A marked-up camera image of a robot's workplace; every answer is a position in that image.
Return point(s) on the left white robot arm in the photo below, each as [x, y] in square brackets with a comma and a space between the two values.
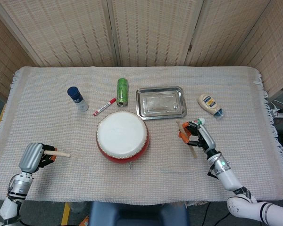
[16, 188]

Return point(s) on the bamboo folding screen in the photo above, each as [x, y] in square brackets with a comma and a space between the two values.
[73, 30]

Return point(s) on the beige woven tablecloth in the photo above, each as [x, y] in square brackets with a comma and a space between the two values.
[85, 176]

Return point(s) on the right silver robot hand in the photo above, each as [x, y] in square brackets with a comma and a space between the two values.
[206, 139]

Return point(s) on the small white green bottle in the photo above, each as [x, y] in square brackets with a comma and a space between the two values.
[201, 121]

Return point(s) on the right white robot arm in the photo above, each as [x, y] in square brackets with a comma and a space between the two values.
[228, 179]

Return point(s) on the red drum white skin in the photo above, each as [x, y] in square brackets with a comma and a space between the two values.
[121, 134]

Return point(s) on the white power strip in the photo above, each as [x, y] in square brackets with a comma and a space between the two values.
[280, 115]

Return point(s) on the wooden drumstick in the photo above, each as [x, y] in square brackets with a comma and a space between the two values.
[193, 150]
[60, 154]

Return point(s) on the white bottle blue cap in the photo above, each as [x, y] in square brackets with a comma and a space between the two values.
[78, 100]

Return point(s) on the mayonnaise squeeze bottle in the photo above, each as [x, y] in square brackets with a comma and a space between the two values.
[208, 103]

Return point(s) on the red marker pen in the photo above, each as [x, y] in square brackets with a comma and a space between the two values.
[103, 107]

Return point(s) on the stainless steel tray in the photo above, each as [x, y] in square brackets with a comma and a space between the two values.
[161, 103]

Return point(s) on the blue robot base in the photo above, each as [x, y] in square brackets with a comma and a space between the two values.
[136, 214]

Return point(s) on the green drink can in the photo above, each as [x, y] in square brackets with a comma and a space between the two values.
[122, 91]

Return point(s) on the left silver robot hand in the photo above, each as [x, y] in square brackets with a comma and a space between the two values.
[30, 156]

